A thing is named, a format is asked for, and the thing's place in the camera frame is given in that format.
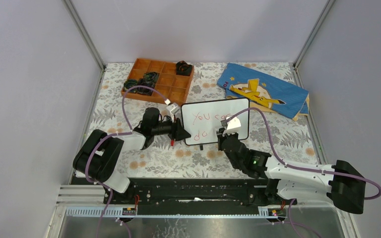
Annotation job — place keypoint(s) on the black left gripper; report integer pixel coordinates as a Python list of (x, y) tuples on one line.
[(177, 133)]

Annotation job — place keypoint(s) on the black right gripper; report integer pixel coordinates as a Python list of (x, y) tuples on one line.
[(221, 137)]

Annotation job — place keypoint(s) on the white whiteboard black frame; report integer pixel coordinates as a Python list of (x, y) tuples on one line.
[(203, 119)]

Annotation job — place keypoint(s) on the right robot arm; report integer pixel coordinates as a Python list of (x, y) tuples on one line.
[(340, 184)]

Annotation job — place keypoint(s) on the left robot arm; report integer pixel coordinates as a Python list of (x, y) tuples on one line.
[(98, 157)]

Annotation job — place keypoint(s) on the wooden compartment tray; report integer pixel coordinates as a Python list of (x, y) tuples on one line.
[(171, 80)]

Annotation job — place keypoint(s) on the blue pikachu cloth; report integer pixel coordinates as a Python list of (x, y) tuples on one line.
[(268, 92)]

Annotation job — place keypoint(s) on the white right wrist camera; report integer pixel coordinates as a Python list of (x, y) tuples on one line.
[(230, 125)]

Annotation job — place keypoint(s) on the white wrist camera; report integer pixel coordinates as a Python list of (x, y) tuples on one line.
[(230, 125), (172, 108)]

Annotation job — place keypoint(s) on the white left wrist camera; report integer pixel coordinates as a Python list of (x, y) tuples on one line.
[(172, 108)]

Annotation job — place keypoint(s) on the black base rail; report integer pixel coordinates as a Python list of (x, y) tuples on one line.
[(197, 196)]

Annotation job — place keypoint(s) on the aluminium frame post left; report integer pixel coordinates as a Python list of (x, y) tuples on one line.
[(69, 5)]

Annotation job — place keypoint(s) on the aluminium frame post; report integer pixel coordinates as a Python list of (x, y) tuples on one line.
[(319, 22), (69, 5)]

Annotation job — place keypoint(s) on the aluminium frame post right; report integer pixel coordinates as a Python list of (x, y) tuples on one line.
[(319, 22)]

